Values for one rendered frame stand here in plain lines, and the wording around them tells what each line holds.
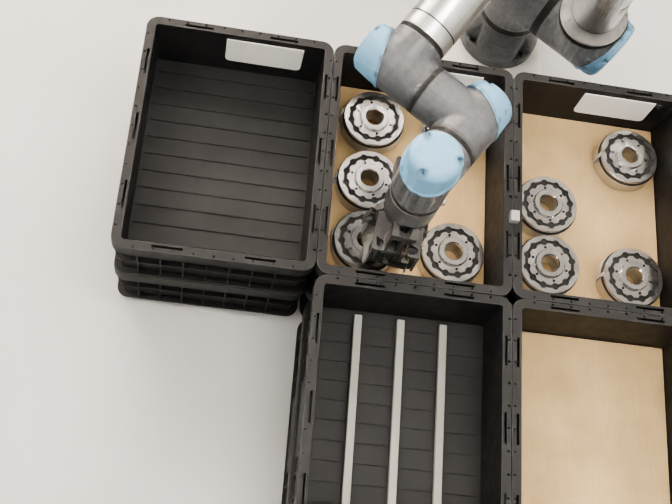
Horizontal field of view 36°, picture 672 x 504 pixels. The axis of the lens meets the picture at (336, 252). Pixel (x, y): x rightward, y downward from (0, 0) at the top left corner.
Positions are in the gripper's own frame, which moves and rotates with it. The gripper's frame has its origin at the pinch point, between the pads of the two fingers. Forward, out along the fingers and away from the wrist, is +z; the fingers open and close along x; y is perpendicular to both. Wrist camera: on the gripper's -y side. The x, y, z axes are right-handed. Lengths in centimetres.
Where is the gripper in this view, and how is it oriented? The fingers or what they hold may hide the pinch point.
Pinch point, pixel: (384, 244)
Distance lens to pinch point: 162.6
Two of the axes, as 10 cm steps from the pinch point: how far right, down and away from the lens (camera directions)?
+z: -1.5, 3.7, 9.2
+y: -1.8, 9.0, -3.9
